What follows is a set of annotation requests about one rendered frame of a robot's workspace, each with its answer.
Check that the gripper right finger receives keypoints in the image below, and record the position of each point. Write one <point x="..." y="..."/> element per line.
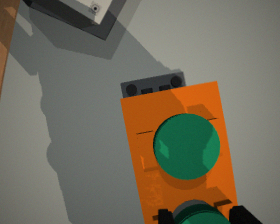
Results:
<point x="240" y="215"/>

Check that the orange rectangular plate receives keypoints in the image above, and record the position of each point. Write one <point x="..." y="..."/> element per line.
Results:
<point x="158" y="190"/>

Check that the white push-button panel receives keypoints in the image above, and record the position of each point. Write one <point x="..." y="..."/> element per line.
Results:
<point x="99" y="14"/>

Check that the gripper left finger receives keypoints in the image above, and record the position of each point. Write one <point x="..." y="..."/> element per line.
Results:
<point x="165" y="217"/>

